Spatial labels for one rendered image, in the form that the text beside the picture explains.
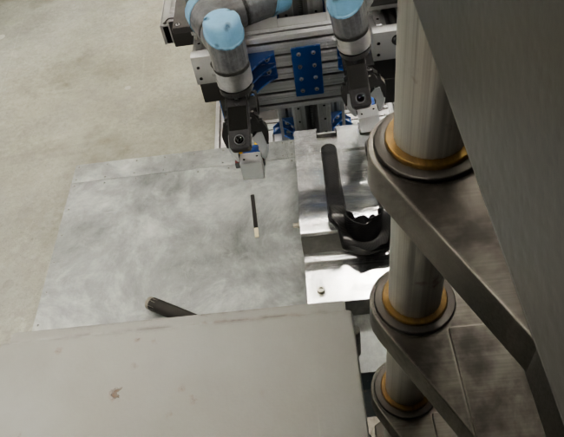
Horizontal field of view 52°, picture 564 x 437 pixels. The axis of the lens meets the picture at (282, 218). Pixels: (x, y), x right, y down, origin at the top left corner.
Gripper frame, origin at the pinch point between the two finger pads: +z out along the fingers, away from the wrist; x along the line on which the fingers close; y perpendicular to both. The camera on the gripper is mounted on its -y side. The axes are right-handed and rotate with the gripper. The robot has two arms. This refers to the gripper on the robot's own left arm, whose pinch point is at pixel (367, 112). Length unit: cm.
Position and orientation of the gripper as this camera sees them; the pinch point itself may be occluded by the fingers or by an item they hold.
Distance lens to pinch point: 145.9
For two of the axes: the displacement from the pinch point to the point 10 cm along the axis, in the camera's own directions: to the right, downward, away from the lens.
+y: -0.6, -8.4, 5.3
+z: 2.5, 5.0, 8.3
